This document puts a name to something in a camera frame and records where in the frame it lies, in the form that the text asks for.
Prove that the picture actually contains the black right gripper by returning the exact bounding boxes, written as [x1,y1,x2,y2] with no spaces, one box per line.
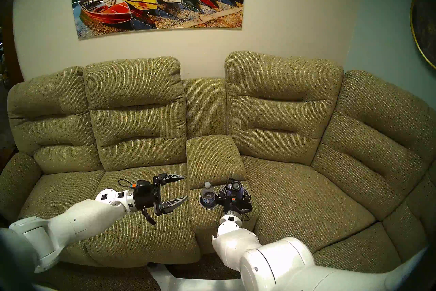
[218,187,253,216]

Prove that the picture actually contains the purple metal flask bottle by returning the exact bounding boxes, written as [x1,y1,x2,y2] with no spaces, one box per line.
[226,179,243,201]

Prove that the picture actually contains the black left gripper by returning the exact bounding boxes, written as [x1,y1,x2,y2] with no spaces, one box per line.
[133,173,188,216]

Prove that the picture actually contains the black metal-rimmed cup holder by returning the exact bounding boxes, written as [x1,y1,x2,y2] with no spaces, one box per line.
[199,193,220,210]

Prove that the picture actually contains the clear plastic water bottle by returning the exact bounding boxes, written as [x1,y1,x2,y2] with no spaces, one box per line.
[201,182,216,208]

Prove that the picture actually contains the olive green fabric sofa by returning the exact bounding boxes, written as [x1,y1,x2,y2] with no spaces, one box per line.
[0,51,436,291]

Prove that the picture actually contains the olive sofa console armrest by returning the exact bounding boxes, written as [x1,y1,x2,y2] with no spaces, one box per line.
[186,135,248,190]

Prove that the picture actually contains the round gold-rimmed wall clock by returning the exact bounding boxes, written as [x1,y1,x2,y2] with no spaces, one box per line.
[410,0,436,70]

